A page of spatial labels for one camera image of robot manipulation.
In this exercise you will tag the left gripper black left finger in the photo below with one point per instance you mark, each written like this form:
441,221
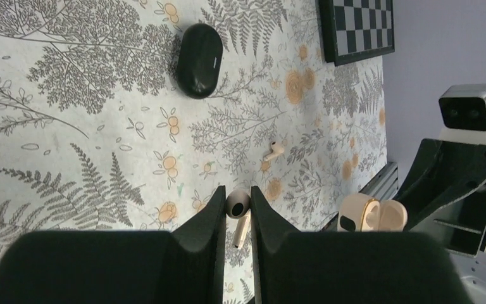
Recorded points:
183,266

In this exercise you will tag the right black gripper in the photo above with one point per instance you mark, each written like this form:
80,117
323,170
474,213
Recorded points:
444,194

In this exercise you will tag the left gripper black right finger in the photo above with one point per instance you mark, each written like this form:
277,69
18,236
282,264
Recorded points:
291,266

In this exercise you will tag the pink earbud charging case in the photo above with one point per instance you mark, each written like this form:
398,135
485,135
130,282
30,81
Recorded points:
362,213

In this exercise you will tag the black earbud charging case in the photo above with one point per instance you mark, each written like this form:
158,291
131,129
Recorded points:
199,61

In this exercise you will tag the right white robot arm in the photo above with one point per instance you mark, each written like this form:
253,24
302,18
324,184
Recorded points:
472,272

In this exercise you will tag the black white checkerboard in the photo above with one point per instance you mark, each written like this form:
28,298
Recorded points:
355,30

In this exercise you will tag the floral table mat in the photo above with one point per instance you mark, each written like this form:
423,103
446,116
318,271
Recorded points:
95,133

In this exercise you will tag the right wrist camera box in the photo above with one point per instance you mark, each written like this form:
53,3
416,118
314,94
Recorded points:
463,110

